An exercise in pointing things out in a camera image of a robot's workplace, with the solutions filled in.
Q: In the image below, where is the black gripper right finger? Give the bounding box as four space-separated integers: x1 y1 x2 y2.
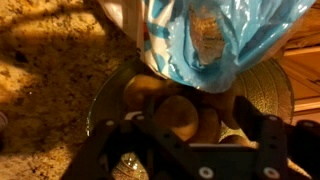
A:
234 95 320 180

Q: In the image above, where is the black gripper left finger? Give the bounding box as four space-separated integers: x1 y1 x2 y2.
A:
61 96 201 180

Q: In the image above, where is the tan potato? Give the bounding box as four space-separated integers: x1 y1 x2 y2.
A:
153 95 199 141

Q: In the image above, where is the blue clear plastic potato bag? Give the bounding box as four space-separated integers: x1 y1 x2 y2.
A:
98 0 316 94

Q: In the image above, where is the clear glass bowl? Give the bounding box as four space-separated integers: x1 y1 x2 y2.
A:
85 54 295 180

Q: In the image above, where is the wooden lower cabinet front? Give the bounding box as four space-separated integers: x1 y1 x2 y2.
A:
276 6 320 124

